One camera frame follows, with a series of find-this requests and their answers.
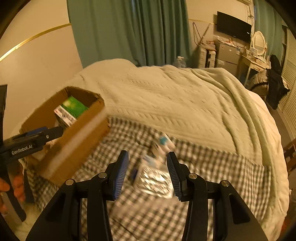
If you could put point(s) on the grey checked bed sheet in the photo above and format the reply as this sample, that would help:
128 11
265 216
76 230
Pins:
147 208

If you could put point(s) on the teal curtain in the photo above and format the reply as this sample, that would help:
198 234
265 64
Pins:
146 33

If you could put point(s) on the white louvred wardrobe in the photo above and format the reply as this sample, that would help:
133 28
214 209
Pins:
287 104

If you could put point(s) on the brown cardboard box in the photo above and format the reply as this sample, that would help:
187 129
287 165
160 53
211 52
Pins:
71 150

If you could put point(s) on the left hand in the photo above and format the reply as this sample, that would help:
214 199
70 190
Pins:
17 186

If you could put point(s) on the black television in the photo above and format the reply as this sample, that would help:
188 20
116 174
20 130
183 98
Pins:
233 27

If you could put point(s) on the green 999 medicine box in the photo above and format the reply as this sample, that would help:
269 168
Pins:
69 111

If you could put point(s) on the oval vanity mirror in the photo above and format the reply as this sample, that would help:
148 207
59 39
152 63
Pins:
259 43

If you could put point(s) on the white knitted blanket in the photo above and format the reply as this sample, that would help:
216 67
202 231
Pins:
220 129

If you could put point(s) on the white vanity desk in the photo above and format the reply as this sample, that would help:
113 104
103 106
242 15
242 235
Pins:
246 64

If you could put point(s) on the black clothes on chair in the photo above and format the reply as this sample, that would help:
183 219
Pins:
276 88

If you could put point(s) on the silver pill blister pack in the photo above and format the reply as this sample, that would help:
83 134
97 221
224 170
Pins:
154 182

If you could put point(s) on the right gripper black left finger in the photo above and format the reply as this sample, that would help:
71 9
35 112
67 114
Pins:
61 218

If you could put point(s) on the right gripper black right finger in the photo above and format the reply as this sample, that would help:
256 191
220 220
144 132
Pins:
232 219

